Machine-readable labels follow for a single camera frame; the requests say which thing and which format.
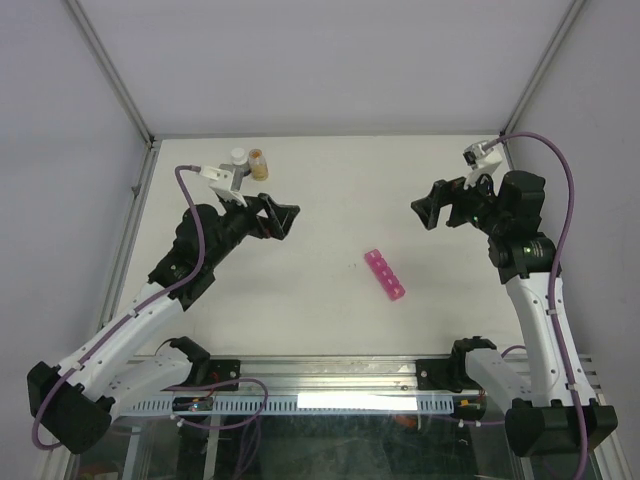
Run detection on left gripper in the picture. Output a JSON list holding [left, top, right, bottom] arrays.
[[205, 190, 299, 270]]

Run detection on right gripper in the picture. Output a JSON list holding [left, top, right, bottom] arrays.
[[411, 165, 508, 236]]

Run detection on clear bottle yellow capsules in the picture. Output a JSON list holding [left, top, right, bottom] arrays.
[[248, 149, 269, 181]]

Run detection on pink weekly pill organizer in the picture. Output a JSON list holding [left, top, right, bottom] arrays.
[[364, 249, 406, 301]]

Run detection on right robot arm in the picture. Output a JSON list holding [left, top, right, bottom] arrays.
[[411, 171, 618, 457]]

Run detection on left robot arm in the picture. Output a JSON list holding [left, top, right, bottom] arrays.
[[26, 193, 300, 454]]

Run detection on white capped pill bottle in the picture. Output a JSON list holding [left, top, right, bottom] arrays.
[[230, 147, 250, 176]]

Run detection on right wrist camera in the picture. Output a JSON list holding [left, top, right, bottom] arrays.
[[463, 141, 503, 190]]

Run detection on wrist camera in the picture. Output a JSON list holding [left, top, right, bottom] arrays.
[[463, 141, 503, 190], [199, 165, 247, 207]]

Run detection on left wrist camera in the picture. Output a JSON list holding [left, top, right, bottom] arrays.
[[199, 165, 247, 207]]

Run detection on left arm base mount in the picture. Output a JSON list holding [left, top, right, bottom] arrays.
[[156, 336, 241, 395]]

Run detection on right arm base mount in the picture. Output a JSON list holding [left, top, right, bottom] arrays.
[[415, 337, 531, 419]]

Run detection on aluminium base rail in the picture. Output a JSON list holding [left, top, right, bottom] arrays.
[[124, 355, 606, 396]]

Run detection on white slotted cable duct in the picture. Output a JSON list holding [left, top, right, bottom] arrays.
[[124, 393, 455, 417]]

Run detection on right aluminium frame post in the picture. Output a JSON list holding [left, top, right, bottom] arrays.
[[500, 0, 588, 134]]

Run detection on aluminium frame post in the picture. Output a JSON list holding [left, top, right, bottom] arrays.
[[500, 0, 588, 134], [63, 0, 155, 149]]

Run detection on left aluminium frame post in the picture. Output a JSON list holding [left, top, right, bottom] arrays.
[[63, 0, 155, 149]]

